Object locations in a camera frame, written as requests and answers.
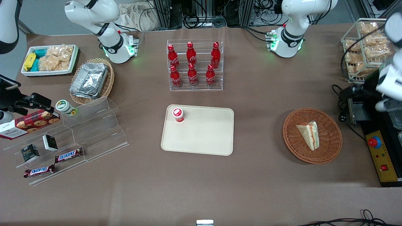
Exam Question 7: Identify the clear acrylic stepped shelf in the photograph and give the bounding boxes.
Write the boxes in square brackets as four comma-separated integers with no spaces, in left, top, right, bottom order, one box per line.
[3,97,129,186]

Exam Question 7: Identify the triangular sandwich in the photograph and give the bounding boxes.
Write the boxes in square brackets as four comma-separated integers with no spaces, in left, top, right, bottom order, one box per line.
[296,121,320,151]

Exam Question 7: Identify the beige plastic tray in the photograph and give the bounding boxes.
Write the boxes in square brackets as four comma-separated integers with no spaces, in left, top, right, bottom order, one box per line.
[161,105,235,156]

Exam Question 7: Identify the red tartan cookie box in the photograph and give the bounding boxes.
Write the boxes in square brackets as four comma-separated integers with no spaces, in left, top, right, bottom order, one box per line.
[0,110,61,140]

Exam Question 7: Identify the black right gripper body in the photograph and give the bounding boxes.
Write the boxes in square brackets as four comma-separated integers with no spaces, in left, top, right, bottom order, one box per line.
[0,75,21,114]

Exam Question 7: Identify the red cola bottle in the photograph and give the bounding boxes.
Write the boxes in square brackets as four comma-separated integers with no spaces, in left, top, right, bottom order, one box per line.
[187,42,197,66]
[170,65,182,88]
[206,64,216,87]
[211,42,221,69]
[167,44,180,69]
[187,63,198,87]

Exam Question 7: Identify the black cable bundle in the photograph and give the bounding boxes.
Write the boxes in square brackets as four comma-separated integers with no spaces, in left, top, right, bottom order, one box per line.
[298,210,402,226]

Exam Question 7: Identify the white rectangular plastic bin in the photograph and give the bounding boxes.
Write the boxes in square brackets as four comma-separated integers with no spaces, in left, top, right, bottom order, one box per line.
[21,44,79,77]

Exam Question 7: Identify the brown snickers bar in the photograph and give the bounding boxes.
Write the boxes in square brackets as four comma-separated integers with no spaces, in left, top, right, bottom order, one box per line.
[24,164,56,178]
[55,148,84,164]

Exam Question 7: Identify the black power cable with plug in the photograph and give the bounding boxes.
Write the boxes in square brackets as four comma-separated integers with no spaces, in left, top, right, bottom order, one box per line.
[332,84,366,140]

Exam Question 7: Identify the green white lidded cup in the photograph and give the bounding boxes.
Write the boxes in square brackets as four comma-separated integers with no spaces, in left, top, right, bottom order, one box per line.
[56,100,77,116]

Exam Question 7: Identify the silver foil container stack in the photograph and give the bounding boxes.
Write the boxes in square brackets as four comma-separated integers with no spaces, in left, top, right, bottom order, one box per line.
[70,62,109,99]

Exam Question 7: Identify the yellow snack packet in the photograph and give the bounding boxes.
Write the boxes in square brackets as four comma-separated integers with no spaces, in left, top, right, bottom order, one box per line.
[24,53,37,72]

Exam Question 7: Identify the clear acrylic bottle rack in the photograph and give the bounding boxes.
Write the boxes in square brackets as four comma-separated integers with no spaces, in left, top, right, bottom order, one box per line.
[167,39,223,91]

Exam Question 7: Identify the aluminium frame rack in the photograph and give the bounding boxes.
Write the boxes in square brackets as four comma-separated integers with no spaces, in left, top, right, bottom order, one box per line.
[152,0,255,29]

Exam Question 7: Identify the large clear cracker bag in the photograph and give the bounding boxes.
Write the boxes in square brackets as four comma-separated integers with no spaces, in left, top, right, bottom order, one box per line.
[38,44,75,72]

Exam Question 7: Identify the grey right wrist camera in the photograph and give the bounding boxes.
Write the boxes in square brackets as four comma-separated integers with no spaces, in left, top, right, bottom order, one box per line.
[0,110,15,126]

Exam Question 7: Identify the small black white box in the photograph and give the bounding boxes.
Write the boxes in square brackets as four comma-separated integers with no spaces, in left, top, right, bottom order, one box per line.
[42,135,58,152]

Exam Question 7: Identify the small black cocoa box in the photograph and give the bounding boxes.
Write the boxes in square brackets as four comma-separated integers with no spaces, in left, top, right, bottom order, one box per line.
[21,144,40,163]

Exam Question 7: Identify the round brown wicker basket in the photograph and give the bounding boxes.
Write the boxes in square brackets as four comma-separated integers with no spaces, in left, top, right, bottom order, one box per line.
[282,108,343,164]

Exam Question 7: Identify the black machine with grey parts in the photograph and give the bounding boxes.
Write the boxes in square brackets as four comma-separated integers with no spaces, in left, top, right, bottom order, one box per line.
[347,94,402,187]

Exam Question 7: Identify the oval light wicker basket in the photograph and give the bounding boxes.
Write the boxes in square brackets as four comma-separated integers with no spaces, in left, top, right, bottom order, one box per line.
[69,58,115,105]

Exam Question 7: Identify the red lidded small cup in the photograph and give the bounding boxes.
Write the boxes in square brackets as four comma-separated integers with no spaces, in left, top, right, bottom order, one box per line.
[172,107,185,123]

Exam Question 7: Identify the steel pan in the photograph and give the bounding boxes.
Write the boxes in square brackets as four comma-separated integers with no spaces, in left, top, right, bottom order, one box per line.
[389,105,402,130]

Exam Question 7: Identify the yellow emergency stop control panel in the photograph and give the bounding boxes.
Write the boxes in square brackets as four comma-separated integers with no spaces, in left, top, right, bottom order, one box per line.
[365,130,399,182]

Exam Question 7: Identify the clear bagged cracker pack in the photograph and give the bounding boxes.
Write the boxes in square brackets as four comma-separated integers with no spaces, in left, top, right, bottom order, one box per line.
[345,40,362,52]
[349,63,375,78]
[360,22,379,35]
[345,52,365,63]
[364,34,391,59]

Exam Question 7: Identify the beige cloth bag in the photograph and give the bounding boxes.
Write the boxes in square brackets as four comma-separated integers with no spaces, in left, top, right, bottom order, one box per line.
[118,3,159,32]

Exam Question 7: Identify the white wire rack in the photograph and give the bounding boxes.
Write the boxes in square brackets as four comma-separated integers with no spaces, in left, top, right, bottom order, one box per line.
[341,18,397,84]

